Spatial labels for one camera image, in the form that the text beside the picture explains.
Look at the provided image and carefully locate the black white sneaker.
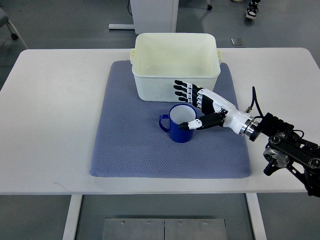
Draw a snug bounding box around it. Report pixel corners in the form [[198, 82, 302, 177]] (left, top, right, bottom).
[[245, 0, 261, 20]]

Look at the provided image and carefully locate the black chair caster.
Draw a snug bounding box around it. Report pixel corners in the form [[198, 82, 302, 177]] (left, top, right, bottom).
[[207, 4, 213, 11]]

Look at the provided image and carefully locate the small grey floor socket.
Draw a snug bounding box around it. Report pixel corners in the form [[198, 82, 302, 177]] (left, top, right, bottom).
[[230, 37, 245, 46]]

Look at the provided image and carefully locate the blue mug white inside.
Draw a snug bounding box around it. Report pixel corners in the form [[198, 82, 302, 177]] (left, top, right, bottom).
[[158, 103, 197, 143]]

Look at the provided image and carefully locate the metal floor plate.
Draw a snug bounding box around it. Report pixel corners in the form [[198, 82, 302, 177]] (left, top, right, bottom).
[[102, 218, 227, 240]]

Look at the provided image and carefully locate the white plastic box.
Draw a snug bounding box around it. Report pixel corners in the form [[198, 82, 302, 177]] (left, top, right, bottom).
[[130, 33, 221, 102]]

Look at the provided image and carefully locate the blue quilted mat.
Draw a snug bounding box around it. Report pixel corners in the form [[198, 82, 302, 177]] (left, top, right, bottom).
[[90, 60, 252, 179]]

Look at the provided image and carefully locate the right white table leg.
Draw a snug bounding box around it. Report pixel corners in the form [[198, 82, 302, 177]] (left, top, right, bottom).
[[245, 193, 267, 240]]

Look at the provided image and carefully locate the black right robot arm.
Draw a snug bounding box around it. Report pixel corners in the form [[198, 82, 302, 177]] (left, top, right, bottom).
[[244, 87, 320, 197]]

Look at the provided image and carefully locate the white pedestal base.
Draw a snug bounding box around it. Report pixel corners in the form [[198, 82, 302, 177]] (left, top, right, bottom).
[[108, 0, 179, 35]]

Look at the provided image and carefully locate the left white table leg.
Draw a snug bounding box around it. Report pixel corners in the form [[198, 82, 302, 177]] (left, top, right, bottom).
[[62, 194, 83, 240]]

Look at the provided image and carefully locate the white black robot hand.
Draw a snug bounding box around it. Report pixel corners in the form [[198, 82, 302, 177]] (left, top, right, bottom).
[[173, 80, 254, 135]]

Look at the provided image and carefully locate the white table leg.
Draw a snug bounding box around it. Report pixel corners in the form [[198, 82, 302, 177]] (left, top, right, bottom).
[[62, 194, 83, 240], [245, 193, 267, 240]]

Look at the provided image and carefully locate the grey office chair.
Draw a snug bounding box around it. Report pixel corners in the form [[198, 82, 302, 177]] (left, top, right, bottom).
[[0, 8, 29, 49]]

